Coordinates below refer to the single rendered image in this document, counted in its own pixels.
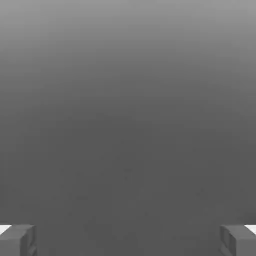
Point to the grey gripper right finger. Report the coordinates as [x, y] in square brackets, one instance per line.
[239, 241]

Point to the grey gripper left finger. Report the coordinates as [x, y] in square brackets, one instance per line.
[17, 241]

